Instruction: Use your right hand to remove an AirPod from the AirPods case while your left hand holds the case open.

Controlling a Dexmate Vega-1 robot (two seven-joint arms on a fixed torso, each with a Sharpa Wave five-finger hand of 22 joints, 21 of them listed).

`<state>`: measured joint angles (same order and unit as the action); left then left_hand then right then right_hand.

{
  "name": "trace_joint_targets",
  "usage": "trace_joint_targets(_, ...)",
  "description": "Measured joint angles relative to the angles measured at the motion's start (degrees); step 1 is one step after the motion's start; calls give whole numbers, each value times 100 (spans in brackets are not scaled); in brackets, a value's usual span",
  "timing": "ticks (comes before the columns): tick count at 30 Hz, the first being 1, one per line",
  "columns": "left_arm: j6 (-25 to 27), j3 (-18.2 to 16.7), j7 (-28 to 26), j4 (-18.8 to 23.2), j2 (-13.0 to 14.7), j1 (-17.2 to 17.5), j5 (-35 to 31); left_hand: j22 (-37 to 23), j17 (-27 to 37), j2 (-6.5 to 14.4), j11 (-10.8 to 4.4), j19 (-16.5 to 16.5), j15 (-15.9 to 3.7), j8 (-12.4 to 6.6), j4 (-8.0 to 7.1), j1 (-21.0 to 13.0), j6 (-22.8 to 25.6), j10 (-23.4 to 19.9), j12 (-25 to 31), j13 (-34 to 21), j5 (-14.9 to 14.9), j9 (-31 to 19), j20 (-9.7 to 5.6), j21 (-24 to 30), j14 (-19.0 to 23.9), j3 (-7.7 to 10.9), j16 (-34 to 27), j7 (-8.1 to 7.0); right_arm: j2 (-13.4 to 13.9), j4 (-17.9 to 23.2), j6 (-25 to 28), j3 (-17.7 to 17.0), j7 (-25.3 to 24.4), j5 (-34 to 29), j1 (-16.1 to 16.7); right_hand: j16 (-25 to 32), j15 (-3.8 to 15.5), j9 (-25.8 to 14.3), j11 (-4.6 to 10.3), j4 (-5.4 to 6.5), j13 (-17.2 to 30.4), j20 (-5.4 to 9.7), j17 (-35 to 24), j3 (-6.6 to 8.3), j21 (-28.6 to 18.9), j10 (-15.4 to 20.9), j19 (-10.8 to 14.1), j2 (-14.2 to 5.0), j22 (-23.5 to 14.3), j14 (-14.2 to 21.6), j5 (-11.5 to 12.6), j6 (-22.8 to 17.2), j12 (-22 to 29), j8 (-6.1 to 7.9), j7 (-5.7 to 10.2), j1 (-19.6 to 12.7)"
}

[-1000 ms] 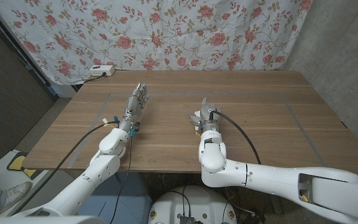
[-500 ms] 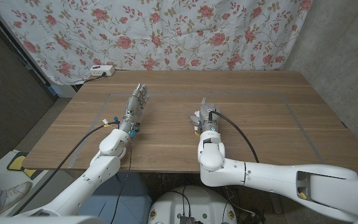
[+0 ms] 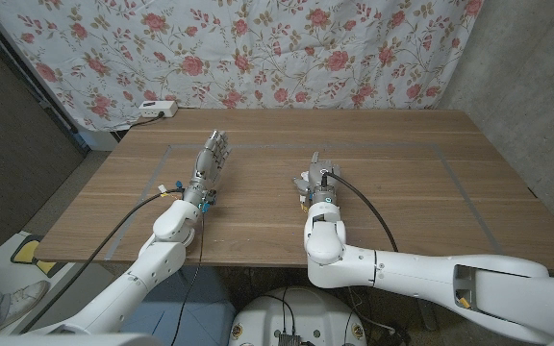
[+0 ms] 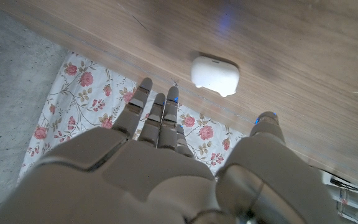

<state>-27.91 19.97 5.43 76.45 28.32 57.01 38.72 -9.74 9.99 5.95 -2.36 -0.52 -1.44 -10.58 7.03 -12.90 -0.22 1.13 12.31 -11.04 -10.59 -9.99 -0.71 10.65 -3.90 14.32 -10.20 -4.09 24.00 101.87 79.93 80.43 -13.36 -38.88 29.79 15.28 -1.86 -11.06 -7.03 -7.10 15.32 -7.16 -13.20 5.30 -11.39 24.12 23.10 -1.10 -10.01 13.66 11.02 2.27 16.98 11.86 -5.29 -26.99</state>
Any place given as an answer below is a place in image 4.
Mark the floral backdrop cloth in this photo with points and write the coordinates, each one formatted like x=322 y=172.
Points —
x=79 y=102

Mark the white power strip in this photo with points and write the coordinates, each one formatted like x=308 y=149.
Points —
x=353 y=199

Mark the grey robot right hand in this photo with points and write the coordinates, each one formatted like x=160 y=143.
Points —
x=135 y=180

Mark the white AirPods case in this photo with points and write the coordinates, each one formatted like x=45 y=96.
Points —
x=214 y=74

